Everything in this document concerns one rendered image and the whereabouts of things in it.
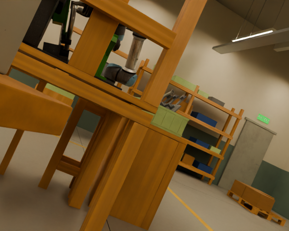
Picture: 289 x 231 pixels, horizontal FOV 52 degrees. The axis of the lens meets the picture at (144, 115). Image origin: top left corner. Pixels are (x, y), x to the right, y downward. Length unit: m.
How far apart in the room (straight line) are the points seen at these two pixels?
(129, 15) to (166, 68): 0.34
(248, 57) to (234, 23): 1.05
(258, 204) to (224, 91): 3.32
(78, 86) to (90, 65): 0.12
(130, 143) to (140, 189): 0.87
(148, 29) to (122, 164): 0.72
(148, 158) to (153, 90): 0.89
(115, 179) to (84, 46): 0.72
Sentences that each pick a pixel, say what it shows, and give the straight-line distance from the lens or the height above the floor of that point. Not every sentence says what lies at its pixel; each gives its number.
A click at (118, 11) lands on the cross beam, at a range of 1.54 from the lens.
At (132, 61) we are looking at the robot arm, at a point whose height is 1.18.
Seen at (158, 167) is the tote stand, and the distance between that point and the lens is 2.40.
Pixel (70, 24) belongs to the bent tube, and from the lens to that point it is 1.81.
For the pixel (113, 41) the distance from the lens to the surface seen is 1.69.
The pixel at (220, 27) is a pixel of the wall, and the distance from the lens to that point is 8.71.
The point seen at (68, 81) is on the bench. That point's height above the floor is 0.80.
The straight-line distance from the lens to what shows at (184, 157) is 7.78.
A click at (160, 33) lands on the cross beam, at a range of 1.58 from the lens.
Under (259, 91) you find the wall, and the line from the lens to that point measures 9.29.
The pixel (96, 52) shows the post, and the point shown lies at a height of 1.00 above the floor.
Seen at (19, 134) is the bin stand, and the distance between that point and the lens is 2.33.
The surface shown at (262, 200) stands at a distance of 6.92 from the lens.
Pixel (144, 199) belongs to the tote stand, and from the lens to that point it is 2.45.
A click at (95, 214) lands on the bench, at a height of 0.22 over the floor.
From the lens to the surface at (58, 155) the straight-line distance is 2.36.
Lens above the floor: 0.78
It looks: 1 degrees up
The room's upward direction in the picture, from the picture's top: 25 degrees clockwise
